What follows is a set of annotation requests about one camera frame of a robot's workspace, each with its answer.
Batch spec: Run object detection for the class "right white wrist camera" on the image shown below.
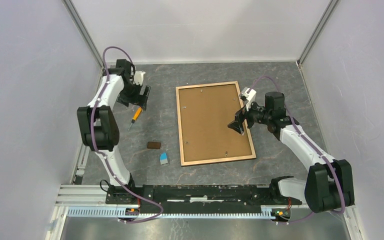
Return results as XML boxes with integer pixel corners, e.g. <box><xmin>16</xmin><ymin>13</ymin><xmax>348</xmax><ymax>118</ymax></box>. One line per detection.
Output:
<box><xmin>239</xmin><ymin>87</ymin><xmax>257</xmax><ymax>111</ymax></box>

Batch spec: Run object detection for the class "right aluminium corner post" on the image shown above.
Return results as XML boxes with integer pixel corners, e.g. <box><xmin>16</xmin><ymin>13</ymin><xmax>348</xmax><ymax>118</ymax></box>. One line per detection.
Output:
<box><xmin>296</xmin><ymin>0</ymin><xmax>340</xmax><ymax>68</ymax></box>

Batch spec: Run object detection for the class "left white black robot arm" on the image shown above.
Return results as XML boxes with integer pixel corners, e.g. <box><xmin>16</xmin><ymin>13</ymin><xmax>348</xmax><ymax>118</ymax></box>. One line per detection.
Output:
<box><xmin>76</xmin><ymin>59</ymin><xmax>151</xmax><ymax>204</ymax></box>

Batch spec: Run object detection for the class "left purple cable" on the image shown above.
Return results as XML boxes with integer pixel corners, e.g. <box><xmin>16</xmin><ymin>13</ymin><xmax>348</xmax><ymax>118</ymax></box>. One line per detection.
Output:
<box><xmin>89</xmin><ymin>46</ymin><xmax>165</xmax><ymax>225</ymax></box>

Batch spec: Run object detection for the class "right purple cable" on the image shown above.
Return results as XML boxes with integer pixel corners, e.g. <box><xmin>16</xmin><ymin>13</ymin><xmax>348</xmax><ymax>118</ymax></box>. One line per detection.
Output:
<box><xmin>246</xmin><ymin>75</ymin><xmax>347</xmax><ymax>225</ymax></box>

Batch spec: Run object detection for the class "aluminium front rail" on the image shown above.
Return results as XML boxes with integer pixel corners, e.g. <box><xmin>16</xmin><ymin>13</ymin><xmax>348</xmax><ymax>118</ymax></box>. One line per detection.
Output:
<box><xmin>55</xmin><ymin>184</ymin><xmax>357</xmax><ymax>209</ymax></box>

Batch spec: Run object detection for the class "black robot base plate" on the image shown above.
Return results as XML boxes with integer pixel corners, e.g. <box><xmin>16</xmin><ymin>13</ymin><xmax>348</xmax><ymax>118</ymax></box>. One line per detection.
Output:
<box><xmin>105</xmin><ymin>184</ymin><xmax>302</xmax><ymax>215</ymax></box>

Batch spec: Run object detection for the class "blue grey eraser block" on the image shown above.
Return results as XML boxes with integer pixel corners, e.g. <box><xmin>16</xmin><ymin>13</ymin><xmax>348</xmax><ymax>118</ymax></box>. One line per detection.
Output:
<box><xmin>159</xmin><ymin>152</ymin><xmax>169</xmax><ymax>166</ymax></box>

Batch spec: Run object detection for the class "left aluminium corner post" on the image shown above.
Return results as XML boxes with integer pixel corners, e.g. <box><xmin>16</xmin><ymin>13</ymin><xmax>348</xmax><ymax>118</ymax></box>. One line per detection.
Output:
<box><xmin>62</xmin><ymin>0</ymin><xmax>104</xmax><ymax>68</ymax></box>

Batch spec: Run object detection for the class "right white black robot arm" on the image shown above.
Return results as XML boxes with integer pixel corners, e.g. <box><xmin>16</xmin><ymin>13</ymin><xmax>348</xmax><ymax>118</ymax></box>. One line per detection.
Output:
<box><xmin>228</xmin><ymin>87</ymin><xmax>355</xmax><ymax>213</ymax></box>

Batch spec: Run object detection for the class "orange handled screwdriver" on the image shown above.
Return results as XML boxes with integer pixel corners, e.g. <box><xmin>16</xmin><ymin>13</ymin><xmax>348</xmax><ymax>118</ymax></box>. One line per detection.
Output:
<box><xmin>128</xmin><ymin>107</ymin><xmax>143</xmax><ymax>131</ymax></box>

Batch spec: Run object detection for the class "purple cable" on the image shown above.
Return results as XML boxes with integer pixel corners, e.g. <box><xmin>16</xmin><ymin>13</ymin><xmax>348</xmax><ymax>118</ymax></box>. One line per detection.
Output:
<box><xmin>89</xmin><ymin>46</ymin><xmax>165</xmax><ymax>225</ymax></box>
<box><xmin>246</xmin><ymin>75</ymin><xmax>347</xmax><ymax>225</ymax></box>

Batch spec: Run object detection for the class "blue slotted cable duct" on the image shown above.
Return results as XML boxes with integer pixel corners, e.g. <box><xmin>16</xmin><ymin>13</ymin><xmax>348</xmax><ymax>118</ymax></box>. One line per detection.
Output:
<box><xmin>66</xmin><ymin>206</ymin><xmax>274</xmax><ymax>220</ymax></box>

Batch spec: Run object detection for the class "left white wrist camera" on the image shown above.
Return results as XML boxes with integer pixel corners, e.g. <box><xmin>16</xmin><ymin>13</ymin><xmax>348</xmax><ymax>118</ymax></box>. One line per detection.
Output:
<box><xmin>133</xmin><ymin>71</ymin><xmax>146</xmax><ymax>86</ymax></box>

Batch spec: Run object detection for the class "left aluminium floor rail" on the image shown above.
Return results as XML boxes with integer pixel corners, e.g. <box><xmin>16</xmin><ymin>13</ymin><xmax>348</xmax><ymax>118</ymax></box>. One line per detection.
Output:
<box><xmin>71</xmin><ymin>68</ymin><xmax>105</xmax><ymax>185</ymax></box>

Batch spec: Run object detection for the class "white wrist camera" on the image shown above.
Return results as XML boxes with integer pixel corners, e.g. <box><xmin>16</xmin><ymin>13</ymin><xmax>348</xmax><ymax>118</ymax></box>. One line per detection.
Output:
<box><xmin>133</xmin><ymin>71</ymin><xmax>146</xmax><ymax>86</ymax></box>
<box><xmin>239</xmin><ymin>87</ymin><xmax>257</xmax><ymax>111</ymax></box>

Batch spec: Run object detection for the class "black picture frame with photo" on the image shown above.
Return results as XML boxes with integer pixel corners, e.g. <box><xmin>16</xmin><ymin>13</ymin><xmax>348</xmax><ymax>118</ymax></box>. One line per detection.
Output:
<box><xmin>175</xmin><ymin>81</ymin><xmax>256</xmax><ymax>167</ymax></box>

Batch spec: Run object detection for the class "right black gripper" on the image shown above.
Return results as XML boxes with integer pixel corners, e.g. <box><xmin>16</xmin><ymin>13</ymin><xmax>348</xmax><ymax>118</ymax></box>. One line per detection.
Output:
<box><xmin>227</xmin><ymin>96</ymin><xmax>272</xmax><ymax>134</ymax></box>

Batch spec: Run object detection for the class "aluminium corner post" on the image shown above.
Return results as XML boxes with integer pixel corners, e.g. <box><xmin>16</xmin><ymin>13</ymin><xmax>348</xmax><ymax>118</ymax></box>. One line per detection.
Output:
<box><xmin>296</xmin><ymin>0</ymin><xmax>340</xmax><ymax>68</ymax></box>
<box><xmin>62</xmin><ymin>0</ymin><xmax>104</xmax><ymax>68</ymax></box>

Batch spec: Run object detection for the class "small brown wooden block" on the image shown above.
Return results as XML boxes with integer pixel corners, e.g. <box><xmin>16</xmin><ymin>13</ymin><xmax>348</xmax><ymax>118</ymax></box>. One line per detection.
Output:
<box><xmin>146</xmin><ymin>141</ymin><xmax>162</xmax><ymax>150</ymax></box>

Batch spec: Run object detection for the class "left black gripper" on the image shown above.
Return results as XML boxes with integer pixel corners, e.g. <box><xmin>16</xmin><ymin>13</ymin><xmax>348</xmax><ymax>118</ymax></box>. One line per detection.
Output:
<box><xmin>117</xmin><ymin>81</ymin><xmax>151</xmax><ymax>111</ymax></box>

